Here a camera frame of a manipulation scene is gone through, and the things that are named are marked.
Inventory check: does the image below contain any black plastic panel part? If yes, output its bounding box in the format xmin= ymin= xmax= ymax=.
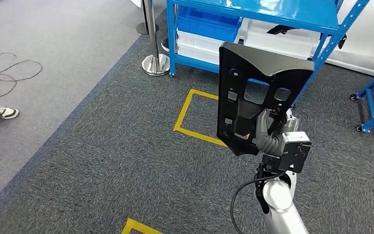
xmin=216 ymin=42 xmax=315 ymax=156

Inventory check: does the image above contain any blue metal shelf rack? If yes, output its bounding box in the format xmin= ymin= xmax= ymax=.
xmin=166 ymin=0 xmax=370 ymax=109

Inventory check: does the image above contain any blue wheeled shelf rack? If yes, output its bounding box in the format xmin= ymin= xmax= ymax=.
xmin=350 ymin=63 xmax=374 ymax=134

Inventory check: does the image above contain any yellow floor tape square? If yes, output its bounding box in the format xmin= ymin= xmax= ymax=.
xmin=173 ymin=89 xmax=228 ymax=148

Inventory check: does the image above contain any low white plastic bin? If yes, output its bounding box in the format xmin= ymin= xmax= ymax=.
xmin=176 ymin=43 xmax=222 ymax=65

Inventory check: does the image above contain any blue plastic bin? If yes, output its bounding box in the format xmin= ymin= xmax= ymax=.
xmin=176 ymin=5 xmax=243 ymax=42

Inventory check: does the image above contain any thin black pole stand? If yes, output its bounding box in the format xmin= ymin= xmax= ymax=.
xmin=136 ymin=0 xmax=159 ymax=35

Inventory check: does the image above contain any wide white plastic bin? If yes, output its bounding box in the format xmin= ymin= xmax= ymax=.
xmin=238 ymin=18 xmax=322 ymax=61

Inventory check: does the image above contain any person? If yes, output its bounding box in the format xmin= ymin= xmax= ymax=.
xmin=0 ymin=97 xmax=20 ymax=121

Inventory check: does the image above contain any white car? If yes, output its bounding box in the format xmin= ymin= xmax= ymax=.
xmin=309 ymin=0 xmax=374 ymax=77

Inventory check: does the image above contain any stanchion post with chrome base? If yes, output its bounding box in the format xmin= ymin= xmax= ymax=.
xmin=141 ymin=0 xmax=171 ymax=77

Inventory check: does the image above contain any grey stanchion post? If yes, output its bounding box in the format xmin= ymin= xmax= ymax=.
xmin=160 ymin=37 xmax=171 ymax=54

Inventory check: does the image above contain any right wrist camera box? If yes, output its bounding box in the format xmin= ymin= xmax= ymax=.
xmin=262 ymin=131 xmax=313 ymax=175

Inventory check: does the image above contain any black floor cable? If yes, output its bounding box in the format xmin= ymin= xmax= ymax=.
xmin=0 ymin=52 xmax=43 ymax=101

